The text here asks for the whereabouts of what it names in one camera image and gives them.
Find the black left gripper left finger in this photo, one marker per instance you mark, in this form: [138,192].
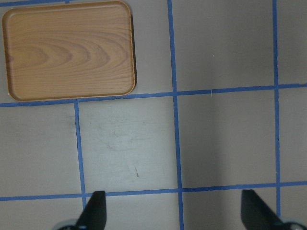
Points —
[93,216]

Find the wooden tray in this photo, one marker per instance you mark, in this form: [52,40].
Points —
[69,51]

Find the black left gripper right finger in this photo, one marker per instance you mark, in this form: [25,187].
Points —
[257,215]

